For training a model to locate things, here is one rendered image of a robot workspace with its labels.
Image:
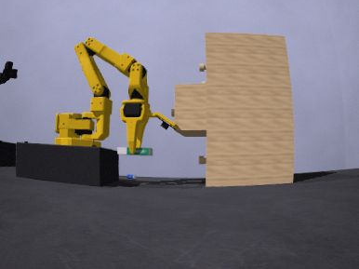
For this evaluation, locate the wooden chest of drawers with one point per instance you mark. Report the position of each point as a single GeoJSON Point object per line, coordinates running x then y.
{"type": "Point", "coordinates": [249, 110]}

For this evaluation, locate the white eraser with green sleeve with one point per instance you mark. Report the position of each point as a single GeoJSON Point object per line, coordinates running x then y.
{"type": "Point", "coordinates": [139, 151]}

